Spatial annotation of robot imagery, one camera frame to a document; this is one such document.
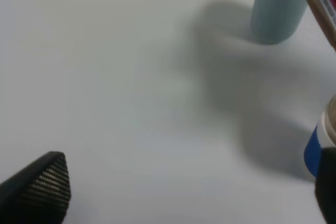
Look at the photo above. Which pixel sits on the blue sleeved glass cup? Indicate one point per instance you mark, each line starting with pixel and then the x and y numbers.
pixel 322 137

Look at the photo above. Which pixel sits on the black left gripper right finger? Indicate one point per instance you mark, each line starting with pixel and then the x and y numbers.
pixel 325 185

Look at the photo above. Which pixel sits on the teal cup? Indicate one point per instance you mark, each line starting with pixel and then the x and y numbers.
pixel 274 21

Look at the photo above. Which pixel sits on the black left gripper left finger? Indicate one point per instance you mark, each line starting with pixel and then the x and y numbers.
pixel 39 193

